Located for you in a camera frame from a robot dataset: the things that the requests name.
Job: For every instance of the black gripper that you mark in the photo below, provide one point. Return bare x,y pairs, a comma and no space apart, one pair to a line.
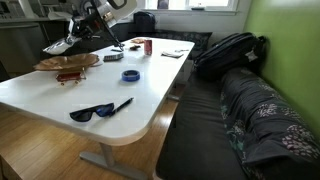
85,26

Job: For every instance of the clear plastic bag with pen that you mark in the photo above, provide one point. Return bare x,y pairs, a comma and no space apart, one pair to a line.
60,46

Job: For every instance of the leaf-shaped wooden tray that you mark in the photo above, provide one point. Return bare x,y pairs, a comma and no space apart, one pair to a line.
68,61

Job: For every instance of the red toy wagon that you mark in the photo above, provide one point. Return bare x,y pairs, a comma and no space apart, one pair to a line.
70,77

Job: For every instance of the grey calculator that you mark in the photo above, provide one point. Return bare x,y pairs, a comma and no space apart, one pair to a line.
113,57

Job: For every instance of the small flat black item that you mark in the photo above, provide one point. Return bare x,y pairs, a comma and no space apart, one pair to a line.
116,50

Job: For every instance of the dark drawer cabinet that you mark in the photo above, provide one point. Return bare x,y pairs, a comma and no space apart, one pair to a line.
126,31

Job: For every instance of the grey cabinet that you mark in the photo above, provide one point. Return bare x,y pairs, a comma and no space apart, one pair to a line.
20,46

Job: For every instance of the small dark object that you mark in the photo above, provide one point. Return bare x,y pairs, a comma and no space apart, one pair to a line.
135,47

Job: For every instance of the brown snack piece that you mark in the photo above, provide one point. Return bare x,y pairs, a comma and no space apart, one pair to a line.
137,40

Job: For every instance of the blue tape roll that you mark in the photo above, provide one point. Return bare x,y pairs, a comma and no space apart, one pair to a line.
130,76

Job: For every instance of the white counter appliance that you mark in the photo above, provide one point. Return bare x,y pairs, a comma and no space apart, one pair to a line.
11,8

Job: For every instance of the dark blue backpack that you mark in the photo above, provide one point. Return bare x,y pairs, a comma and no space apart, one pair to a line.
144,21

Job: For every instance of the red soda can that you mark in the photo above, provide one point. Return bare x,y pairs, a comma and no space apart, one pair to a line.
148,47

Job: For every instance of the black sunglasses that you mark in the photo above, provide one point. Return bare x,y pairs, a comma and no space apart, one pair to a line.
83,115

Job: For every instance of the black pen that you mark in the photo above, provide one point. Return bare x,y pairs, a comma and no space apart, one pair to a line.
122,105

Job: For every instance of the white paper receipt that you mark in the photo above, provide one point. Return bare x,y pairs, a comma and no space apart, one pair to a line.
182,50

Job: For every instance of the grey metal table leg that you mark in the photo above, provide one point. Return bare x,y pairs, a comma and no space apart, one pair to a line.
173,95
108,160

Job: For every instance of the dark floral cushion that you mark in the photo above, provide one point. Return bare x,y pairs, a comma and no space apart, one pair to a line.
196,39

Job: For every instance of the white framed window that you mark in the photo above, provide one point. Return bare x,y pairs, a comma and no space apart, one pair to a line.
193,5

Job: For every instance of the large black backpack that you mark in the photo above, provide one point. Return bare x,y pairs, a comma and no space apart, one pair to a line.
226,55

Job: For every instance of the dark bench seat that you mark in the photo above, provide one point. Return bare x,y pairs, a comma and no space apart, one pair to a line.
196,133

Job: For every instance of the dark floral blanket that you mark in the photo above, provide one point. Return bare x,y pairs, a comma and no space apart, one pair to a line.
266,126

